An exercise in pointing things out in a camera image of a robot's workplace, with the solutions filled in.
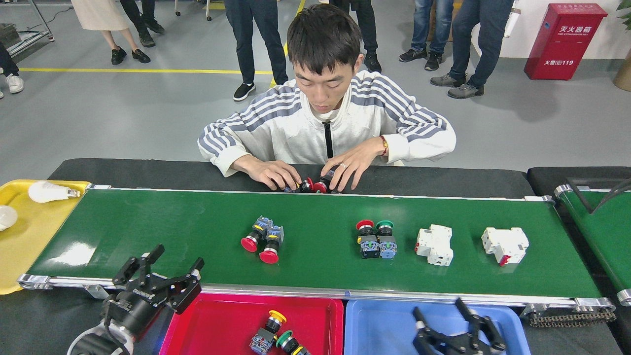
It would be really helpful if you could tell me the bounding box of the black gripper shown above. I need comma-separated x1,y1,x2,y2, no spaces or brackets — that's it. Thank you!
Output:
101,244,205,341
413,297,507,355

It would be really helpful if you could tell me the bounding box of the green push button switch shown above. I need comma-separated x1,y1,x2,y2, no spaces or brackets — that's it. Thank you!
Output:
276,330,311,355
376,220,398,259

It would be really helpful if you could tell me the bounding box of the blue plastic tray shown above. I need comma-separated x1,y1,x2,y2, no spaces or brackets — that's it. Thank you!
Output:
344,298,532,355

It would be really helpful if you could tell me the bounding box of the white bottle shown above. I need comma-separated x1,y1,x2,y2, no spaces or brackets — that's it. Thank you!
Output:
504,6,522,39

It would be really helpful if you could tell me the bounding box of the person's right hand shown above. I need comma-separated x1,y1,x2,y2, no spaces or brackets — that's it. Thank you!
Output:
245,155,302,191

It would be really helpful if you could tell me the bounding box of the black cable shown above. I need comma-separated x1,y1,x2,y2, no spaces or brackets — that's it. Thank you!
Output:
591,177,631,215

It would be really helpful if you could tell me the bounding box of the red plastic tray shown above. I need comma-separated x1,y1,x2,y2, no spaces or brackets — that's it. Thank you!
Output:
159,292,345,355

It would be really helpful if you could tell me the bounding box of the white circuit breaker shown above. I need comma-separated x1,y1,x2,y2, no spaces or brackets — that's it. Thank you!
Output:
482,227,529,267
415,224,454,267

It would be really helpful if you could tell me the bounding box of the wide green conveyor belt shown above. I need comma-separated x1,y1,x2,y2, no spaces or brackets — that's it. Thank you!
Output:
17,183,617,314

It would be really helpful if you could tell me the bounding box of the red push button switch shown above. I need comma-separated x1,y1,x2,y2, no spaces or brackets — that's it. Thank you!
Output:
283,177,315,193
356,220,380,259

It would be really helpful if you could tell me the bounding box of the yellow plastic tray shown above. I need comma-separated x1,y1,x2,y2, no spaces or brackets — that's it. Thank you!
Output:
0,179,92,295

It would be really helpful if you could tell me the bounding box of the black drive chain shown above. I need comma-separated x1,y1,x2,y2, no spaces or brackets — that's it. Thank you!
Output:
528,306,617,328

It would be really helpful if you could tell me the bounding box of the white light bulb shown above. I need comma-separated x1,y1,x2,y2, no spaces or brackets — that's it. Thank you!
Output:
28,180,81,203
0,205,19,231

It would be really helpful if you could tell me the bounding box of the red fire extinguisher cabinet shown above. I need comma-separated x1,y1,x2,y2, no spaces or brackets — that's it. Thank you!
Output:
524,3,608,81

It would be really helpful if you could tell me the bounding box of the green potted plant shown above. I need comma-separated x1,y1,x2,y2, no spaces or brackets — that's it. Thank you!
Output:
616,0,631,30

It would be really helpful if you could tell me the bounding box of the silver metal cart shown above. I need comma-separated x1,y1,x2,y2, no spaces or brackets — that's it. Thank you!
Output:
0,0,55,57

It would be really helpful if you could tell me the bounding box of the yellow push button switch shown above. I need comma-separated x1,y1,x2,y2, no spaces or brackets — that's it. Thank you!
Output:
250,311,287,355

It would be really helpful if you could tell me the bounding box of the narrow green conveyor belt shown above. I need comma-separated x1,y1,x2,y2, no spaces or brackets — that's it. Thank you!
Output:
555,184,631,306

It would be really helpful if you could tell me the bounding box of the standing person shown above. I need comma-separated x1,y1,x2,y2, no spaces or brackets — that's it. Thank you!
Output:
120,0,166,48
329,0,383,73
398,0,454,71
70,0,151,66
0,42,25,99
430,0,522,100
224,0,289,102

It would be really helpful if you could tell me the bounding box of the seated person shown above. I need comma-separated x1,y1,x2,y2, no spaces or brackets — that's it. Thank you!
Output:
197,4,457,193

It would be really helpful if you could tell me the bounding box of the person's left hand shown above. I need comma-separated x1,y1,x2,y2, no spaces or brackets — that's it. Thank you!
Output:
320,138,385,193

